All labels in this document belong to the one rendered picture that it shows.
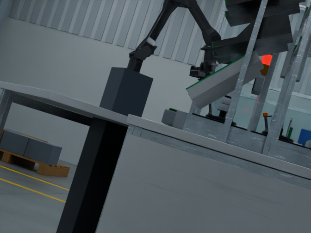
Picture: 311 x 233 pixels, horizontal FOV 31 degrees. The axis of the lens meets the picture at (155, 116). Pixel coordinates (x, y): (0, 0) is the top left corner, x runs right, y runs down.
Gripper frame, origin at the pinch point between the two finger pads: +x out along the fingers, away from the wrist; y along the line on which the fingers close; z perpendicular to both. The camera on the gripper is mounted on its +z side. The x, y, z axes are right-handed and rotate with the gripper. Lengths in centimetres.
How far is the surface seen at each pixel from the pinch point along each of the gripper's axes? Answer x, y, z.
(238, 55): -10.9, 15.0, -27.5
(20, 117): 9, -414, 856
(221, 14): -54, -64, 52
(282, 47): -15.5, 6.8, -41.7
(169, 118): 15.6, 11.3, 9.2
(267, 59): -18.4, -28.9, -9.8
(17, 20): -193, -400, 899
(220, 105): 7.0, -2.2, -7.6
